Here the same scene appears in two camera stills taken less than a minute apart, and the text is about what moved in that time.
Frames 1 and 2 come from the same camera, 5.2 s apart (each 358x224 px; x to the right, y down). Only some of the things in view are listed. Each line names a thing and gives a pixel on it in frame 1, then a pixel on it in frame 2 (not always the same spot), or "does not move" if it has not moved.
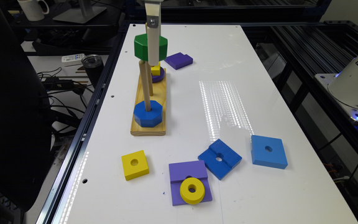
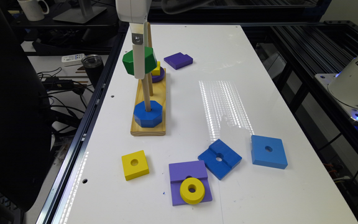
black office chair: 17,174 does not move
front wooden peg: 145,87 does not move
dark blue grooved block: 220,159 does not move
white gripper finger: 153,11 → 135,12
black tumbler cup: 93,65 does not move
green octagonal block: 141,47 → 150,63
